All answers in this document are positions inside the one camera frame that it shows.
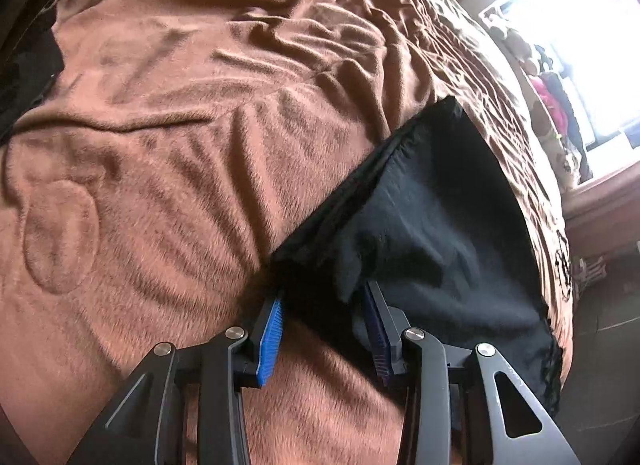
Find pink plush toy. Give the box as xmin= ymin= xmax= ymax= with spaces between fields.
xmin=530 ymin=72 xmax=572 ymax=138

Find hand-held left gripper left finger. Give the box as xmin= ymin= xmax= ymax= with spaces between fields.
xmin=67 ymin=295 xmax=286 ymax=465

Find small striped object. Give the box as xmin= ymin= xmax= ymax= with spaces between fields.
xmin=570 ymin=255 xmax=607 ymax=296

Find pink window sill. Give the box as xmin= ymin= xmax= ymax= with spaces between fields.
xmin=560 ymin=152 xmax=640 ymax=248

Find black pants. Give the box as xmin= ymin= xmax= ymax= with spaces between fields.
xmin=270 ymin=95 xmax=563 ymax=436

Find beige bear plush toy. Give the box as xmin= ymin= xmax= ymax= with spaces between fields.
xmin=489 ymin=12 xmax=537 ymax=73

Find brown fleece blanket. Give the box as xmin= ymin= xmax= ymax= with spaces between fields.
xmin=0 ymin=0 xmax=451 ymax=465

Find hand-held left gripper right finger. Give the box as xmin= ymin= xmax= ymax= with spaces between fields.
xmin=361 ymin=280 xmax=581 ymax=465

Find window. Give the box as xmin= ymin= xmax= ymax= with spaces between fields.
xmin=480 ymin=0 xmax=640 ymax=156

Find cream spotted plush toy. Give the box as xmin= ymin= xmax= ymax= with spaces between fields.
xmin=530 ymin=100 xmax=596 ymax=192

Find dark cloth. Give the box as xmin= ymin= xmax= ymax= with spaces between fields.
xmin=0 ymin=30 xmax=66 ymax=140

